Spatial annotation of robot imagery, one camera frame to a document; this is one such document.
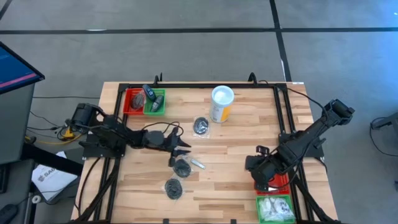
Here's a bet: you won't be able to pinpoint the grey cabinet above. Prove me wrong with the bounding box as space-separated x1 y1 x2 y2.
0 83 36 165

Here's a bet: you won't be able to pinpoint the black computer mouse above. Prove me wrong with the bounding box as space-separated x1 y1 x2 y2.
0 203 19 224

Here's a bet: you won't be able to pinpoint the white canister with yellow label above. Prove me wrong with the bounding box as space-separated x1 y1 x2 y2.
209 85 236 124

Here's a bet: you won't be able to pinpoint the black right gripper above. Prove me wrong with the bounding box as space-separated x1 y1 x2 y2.
244 145 281 192

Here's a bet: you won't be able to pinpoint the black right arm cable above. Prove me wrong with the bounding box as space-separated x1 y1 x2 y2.
257 80 328 110

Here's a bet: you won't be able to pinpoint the green plastic basket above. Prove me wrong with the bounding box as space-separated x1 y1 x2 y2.
144 87 167 116
255 195 297 224

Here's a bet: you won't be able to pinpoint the yellow cable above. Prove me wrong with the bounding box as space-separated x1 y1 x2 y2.
26 126 85 146

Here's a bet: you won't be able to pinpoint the black hair ties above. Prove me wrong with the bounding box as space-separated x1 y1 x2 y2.
163 177 185 200
129 93 146 110
172 157 193 179
192 116 211 138

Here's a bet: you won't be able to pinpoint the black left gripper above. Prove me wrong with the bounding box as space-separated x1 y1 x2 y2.
163 126 192 167

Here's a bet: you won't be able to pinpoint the small dark travel bottle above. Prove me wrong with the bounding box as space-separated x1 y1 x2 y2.
142 84 157 101

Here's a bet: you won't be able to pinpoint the small grey travel bottle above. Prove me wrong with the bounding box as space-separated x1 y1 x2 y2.
149 94 165 113

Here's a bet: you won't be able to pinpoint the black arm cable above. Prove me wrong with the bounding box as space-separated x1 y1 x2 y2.
139 121 184 138
257 80 328 110

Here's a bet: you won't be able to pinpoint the thin black floor cable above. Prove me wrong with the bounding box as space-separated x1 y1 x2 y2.
369 116 398 157

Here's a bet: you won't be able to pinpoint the white cotton balls bag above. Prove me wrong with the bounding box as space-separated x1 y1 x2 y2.
258 197 275 220

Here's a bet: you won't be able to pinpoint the white printed booklet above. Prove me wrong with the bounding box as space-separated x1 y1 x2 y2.
30 151 79 202

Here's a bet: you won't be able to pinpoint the black desk beam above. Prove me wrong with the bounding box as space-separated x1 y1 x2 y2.
21 142 85 177

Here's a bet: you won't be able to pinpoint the black aluminium rig frame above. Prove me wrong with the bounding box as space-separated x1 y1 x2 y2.
67 72 343 224

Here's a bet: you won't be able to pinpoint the red plastic basket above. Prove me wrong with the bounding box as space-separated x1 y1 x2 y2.
254 172 291 196
123 88 147 115

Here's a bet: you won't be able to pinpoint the small silver sachet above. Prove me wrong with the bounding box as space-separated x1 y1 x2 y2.
190 158 207 170

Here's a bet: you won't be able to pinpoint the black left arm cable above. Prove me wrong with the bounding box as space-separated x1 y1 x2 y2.
139 121 184 138

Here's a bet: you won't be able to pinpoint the blue-screen monitor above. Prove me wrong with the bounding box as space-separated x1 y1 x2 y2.
0 41 46 95

